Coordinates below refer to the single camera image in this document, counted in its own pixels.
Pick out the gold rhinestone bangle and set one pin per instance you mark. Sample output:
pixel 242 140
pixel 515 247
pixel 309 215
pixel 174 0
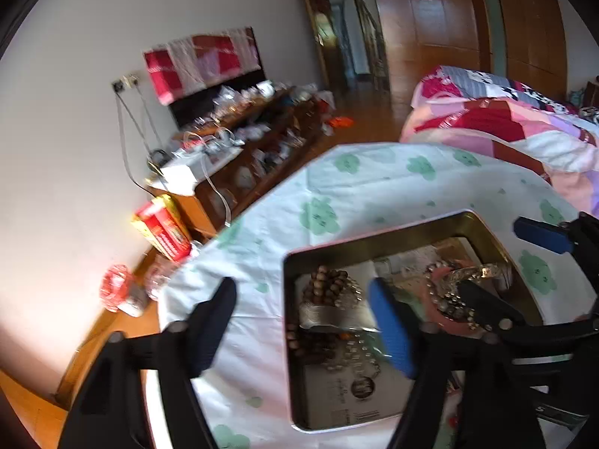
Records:
pixel 482 272

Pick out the printed paper sheet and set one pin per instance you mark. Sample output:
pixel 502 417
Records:
pixel 337 402

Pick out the black round tag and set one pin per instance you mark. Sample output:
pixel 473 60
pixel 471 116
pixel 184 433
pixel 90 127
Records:
pixel 363 387

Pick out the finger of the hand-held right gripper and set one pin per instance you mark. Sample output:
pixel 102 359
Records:
pixel 543 235
pixel 486 306

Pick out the white green floral sheet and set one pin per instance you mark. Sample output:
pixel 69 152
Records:
pixel 374 187

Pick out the wall power socket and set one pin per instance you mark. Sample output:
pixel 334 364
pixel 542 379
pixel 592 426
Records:
pixel 125 82

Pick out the pink patchwork quilt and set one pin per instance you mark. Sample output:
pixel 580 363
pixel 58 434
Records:
pixel 496 121

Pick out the red plastic bag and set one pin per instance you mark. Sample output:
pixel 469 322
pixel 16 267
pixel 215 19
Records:
pixel 113 287

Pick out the red patchwork cloth cover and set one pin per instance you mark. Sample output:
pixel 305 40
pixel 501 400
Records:
pixel 196 68

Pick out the red yellow box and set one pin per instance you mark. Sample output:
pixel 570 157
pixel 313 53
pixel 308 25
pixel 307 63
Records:
pixel 164 231

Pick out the white mug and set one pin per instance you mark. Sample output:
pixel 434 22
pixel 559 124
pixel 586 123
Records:
pixel 265 88

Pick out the black television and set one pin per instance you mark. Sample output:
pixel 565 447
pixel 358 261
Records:
pixel 206 98

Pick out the wooden door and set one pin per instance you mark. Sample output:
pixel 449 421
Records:
pixel 323 14

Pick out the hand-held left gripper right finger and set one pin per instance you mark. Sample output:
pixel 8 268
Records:
pixel 393 332

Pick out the white cardboard box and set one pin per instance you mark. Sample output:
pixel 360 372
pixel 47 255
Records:
pixel 180 173

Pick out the wooden television cabinet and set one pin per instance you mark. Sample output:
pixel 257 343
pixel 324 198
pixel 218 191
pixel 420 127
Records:
pixel 276 117

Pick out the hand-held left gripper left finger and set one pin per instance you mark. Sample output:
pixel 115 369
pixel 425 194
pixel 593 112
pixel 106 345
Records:
pixel 213 322

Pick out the wooden wardrobe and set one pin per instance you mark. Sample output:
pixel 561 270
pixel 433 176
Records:
pixel 444 28

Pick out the orange plastic bag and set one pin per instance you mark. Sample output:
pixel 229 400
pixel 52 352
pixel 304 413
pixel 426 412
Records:
pixel 340 122

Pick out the gold metal tin tray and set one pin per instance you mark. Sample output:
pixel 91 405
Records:
pixel 292 383

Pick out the white small bin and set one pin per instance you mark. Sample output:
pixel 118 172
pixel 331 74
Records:
pixel 135 301

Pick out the pink plastic bangle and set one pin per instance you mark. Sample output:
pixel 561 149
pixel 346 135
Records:
pixel 433 308

